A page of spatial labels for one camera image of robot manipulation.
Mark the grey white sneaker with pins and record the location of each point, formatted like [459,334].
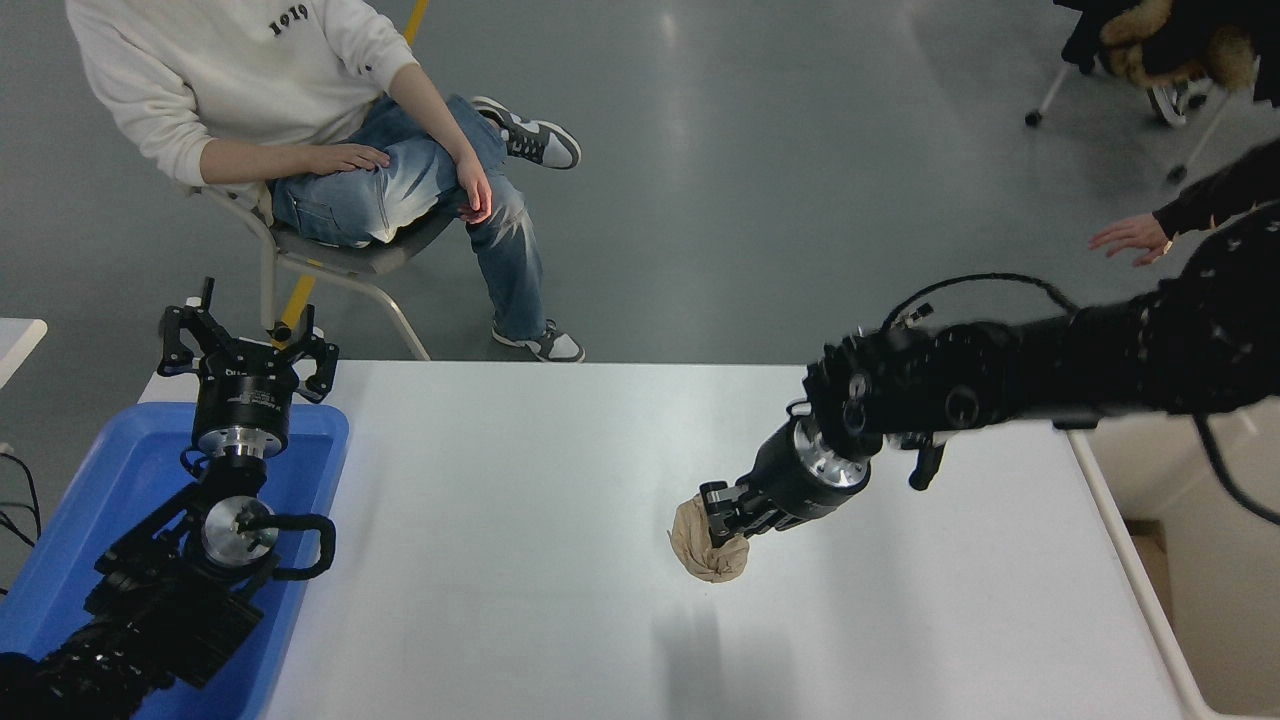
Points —
[533,136]
[550,345]

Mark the small white side table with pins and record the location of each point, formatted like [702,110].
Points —
[15,345]

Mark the white dark shoe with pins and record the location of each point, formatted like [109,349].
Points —
[1175,100]

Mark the standing person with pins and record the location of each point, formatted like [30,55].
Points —
[1220,190]

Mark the tan paper ball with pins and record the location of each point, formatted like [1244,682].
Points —
[705,560]

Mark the seated person's right hand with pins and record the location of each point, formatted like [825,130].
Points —
[348,158]

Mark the seated person's left forearm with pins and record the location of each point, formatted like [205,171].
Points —
[433,110]

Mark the blue plastic tray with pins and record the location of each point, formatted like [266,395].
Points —
[110,480]

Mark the seated person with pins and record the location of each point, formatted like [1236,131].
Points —
[240,70]

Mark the standing person's hand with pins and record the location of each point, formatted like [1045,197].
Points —
[1135,238]

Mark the seated person's left hand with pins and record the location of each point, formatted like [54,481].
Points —
[476,196]

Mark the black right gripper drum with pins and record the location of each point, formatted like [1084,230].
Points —
[795,485]

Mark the large pale bin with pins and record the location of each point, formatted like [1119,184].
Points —
[1230,620]

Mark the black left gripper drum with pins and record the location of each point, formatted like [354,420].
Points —
[245,400]

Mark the seated person's right forearm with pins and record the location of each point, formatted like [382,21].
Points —
[253,160]

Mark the grey metal frame chair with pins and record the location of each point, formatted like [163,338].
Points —
[342,258]

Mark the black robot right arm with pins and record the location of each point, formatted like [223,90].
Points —
[1000,370]

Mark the white wheeled chair frame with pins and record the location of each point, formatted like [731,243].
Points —
[1205,135]

